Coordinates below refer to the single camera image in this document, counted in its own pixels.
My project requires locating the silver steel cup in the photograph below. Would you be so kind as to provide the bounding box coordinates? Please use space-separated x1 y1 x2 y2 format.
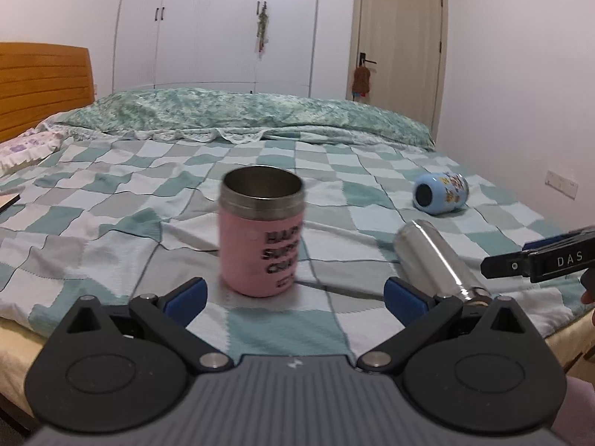
393 220 491 303

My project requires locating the blue cartoon sticker cup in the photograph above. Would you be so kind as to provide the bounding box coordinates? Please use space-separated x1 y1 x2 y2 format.
412 172 469 216

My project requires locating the pink steel cup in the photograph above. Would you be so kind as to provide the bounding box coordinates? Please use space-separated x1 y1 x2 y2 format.
218 165 306 298

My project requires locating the checkered green white blanket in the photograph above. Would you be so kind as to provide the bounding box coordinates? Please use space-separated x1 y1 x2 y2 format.
1 138 558 358

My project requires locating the yellow bed sheet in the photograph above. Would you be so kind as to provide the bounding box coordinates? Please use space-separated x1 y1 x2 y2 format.
0 318 46 414

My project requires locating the green floral duvet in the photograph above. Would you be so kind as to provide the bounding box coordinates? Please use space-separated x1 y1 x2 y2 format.
37 88 435 151

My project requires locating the purple floral pillow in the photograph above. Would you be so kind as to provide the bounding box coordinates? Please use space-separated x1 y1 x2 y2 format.
0 129 64 176

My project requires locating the beige wooden door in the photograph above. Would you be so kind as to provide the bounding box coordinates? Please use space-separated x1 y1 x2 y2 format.
347 0 449 136

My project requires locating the wooden headboard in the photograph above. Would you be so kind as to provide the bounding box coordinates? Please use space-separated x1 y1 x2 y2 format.
0 42 95 142

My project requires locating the white wardrobe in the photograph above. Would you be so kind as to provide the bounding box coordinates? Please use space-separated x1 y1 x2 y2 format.
113 0 318 97

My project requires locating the hanging dried herb bundle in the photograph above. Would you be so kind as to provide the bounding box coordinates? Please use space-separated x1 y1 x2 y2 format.
256 1 269 58

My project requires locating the white wall switch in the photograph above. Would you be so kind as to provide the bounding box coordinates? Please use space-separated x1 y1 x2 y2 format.
544 170 578 199

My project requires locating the brown plush toy on handle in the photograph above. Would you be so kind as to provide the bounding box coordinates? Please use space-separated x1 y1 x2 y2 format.
351 65 371 100

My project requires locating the black door handle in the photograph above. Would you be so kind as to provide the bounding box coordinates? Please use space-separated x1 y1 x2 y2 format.
358 52 376 65

